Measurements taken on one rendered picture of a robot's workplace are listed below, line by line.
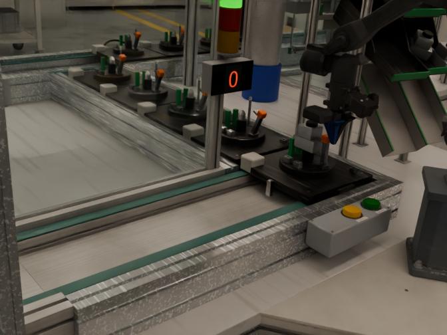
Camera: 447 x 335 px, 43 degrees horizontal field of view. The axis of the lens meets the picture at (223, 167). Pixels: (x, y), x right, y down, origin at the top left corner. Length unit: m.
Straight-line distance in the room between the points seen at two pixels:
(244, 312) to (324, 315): 0.15
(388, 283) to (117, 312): 0.58
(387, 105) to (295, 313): 0.75
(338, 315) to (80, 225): 0.54
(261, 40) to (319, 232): 1.23
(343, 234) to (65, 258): 0.57
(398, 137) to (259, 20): 0.90
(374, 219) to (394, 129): 0.40
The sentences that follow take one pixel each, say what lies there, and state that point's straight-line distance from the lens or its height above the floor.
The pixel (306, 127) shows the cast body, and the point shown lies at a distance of 1.39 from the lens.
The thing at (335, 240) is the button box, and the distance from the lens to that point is 1.20.
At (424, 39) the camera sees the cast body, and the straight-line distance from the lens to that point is 1.66.
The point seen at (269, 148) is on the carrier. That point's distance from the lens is 1.55.
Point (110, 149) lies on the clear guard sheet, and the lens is 1.23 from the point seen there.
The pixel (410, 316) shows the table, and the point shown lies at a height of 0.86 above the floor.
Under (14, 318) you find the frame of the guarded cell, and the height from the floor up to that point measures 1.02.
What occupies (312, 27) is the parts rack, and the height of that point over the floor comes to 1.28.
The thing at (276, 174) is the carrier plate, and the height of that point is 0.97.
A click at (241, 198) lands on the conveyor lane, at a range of 1.37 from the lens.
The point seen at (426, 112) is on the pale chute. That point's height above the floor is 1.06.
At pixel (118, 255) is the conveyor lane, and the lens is 1.14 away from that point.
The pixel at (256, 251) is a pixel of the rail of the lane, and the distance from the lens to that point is 1.14.
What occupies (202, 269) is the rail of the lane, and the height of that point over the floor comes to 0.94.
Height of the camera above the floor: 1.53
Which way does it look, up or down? 23 degrees down
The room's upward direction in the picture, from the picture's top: 4 degrees clockwise
